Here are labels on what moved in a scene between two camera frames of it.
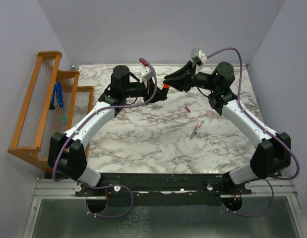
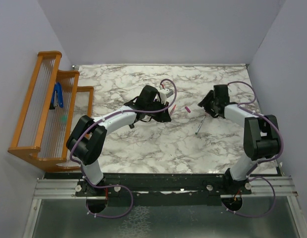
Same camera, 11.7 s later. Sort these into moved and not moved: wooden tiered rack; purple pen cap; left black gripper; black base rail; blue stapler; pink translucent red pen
Moved: pink translucent red pen; left black gripper
Not moved: black base rail; purple pen cap; wooden tiered rack; blue stapler
